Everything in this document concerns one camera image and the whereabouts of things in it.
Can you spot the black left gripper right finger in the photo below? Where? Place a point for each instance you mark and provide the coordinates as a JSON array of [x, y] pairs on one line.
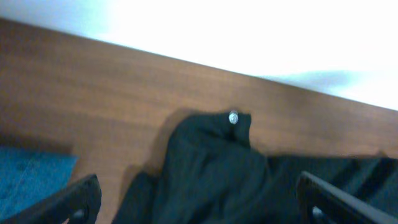
[[321, 202]]

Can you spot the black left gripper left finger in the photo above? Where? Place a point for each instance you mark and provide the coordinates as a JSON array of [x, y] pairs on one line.
[[80, 202]]

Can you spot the dark green polo shirt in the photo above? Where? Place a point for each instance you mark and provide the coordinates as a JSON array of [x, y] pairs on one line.
[[211, 174]]

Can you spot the blue denim jeans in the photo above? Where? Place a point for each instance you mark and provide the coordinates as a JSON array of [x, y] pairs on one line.
[[28, 177]]

